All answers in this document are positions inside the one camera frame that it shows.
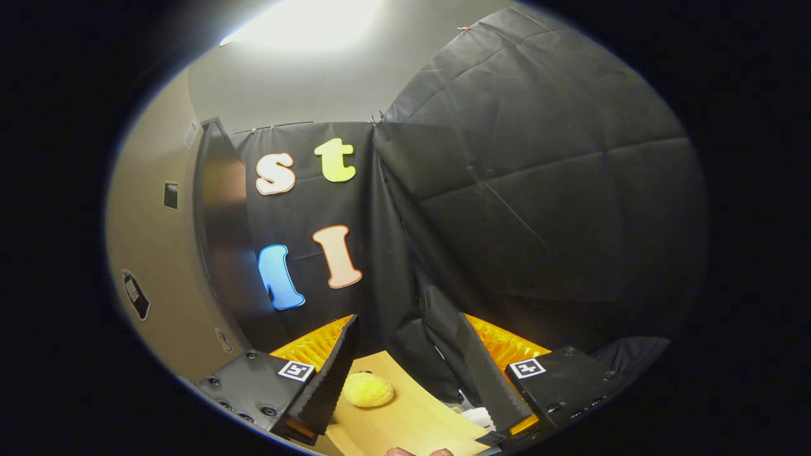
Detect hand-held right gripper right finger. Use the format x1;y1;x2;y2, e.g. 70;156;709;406
456;312;625;447

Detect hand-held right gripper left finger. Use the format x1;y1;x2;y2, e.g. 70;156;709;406
193;314;360;444

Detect yellow plush ball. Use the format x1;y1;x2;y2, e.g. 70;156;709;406
342;371;395;408

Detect white object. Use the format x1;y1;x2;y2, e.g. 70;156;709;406
459;407;494;431

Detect dark blue cloth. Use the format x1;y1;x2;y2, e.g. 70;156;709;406
592;336;671;381

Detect black backdrop cloth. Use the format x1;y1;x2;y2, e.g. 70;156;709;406
234;6;707;406

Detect ceiling light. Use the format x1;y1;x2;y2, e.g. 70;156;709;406
219;0;384;51

